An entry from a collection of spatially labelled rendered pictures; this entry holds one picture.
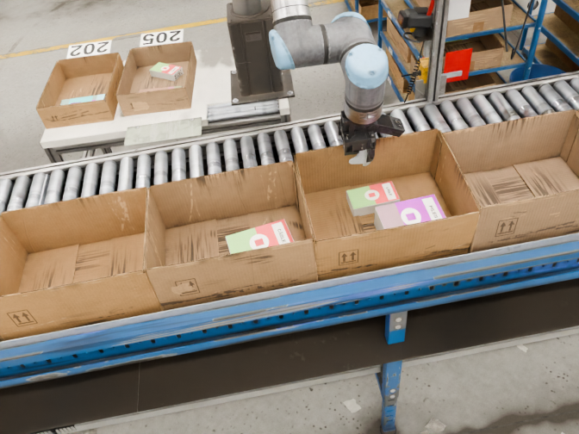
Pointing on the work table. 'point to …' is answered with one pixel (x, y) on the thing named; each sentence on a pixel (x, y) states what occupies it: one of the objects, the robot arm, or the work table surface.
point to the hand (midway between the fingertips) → (366, 160)
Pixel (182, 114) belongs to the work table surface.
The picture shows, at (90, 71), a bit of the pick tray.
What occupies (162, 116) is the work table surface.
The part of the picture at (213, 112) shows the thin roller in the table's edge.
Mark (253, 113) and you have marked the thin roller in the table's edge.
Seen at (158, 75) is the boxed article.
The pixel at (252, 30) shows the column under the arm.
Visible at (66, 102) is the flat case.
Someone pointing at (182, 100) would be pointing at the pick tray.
